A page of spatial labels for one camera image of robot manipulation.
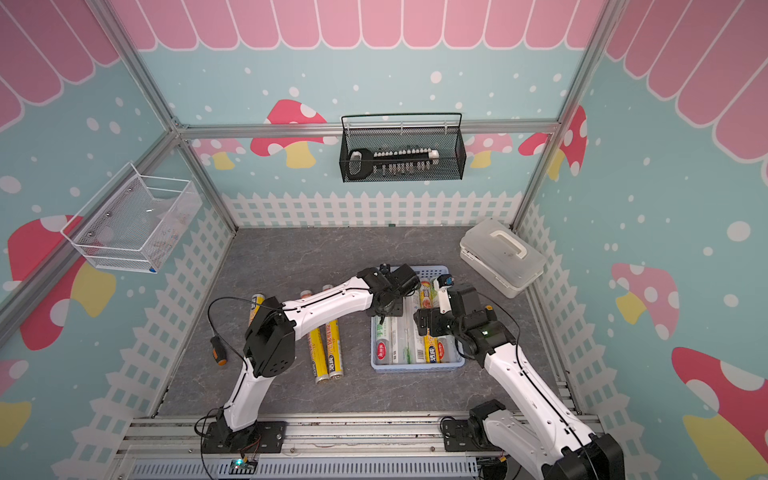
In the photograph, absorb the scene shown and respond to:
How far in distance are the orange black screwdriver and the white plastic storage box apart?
844 mm

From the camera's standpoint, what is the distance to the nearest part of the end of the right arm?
55 centimetres

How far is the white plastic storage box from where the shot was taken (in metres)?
0.97

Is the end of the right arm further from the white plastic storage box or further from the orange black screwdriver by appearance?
the orange black screwdriver

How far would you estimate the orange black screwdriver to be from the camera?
0.87 meters

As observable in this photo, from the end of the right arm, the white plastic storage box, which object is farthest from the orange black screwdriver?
the white plastic storage box
